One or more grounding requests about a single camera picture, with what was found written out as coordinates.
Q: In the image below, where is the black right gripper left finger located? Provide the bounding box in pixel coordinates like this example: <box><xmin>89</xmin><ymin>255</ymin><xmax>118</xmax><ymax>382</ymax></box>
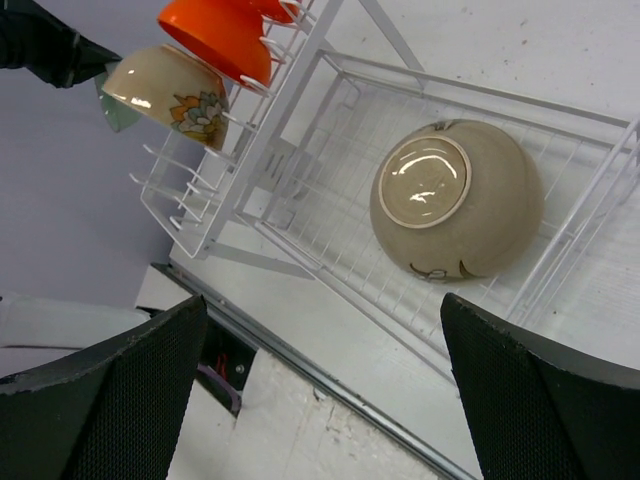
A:
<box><xmin>1</xmin><ymin>296</ymin><xmax>207</xmax><ymax>479</ymax></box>

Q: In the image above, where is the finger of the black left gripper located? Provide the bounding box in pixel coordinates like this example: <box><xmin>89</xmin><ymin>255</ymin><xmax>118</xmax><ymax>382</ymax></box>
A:
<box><xmin>1</xmin><ymin>1</ymin><xmax>122</xmax><ymax>89</ymax></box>

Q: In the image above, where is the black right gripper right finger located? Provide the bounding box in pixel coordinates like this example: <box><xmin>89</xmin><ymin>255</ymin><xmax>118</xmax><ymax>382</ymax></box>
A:
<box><xmin>440</xmin><ymin>293</ymin><xmax>639</xmax><ymax>479</ymax></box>

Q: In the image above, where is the orange plastic bowl front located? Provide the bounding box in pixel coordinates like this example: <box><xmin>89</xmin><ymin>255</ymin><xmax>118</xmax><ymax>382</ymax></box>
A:
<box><xmin>157</xmin><ymin>0</ymin><xmax>272</xmax><ymax>87</ymax></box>

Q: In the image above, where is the orange plastic bowl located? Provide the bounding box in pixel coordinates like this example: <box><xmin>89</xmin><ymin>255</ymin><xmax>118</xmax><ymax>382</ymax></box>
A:
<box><xmin>250</xmin><ymin>0</ymin><xmax>299</xmax><ymax>24</ymax></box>
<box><xmin>157</xmin><ymin>0</ymin><xmax>272</xmax><ymax>87</ymax></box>

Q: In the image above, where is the large beige ceramic bowl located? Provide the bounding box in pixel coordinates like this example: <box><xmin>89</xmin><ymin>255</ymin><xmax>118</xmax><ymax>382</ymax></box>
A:
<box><xmin>369</xmin><ymin>119</ymin><xmax>544</xmax><ymax>281</ymax></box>

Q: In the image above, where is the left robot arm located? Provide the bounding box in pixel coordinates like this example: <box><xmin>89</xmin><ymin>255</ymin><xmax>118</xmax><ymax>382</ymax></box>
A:
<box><xmin>1</xmin><ymin>1</ymin><xmax>150</xmax><ymax>351</ymax></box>

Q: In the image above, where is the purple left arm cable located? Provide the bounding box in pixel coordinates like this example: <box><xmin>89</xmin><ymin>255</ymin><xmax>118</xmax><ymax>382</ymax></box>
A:
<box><xmin>197</xmin><ymin>362</ymin><xmax>244</xmax><ymax>416</ymax></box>

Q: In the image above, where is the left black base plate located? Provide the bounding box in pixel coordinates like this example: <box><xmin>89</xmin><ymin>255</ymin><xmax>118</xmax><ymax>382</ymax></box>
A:
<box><xmin>195</xmin><ymin>318</ymin><xmax>257</xmax><ymax>417</ymax></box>

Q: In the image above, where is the white wire dish rack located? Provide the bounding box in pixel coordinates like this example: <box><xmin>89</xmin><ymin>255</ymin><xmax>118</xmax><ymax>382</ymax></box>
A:
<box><xmin>137</xmin><ymin>1</ymin><xmax>639</xmax><ymax>379</ymax></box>

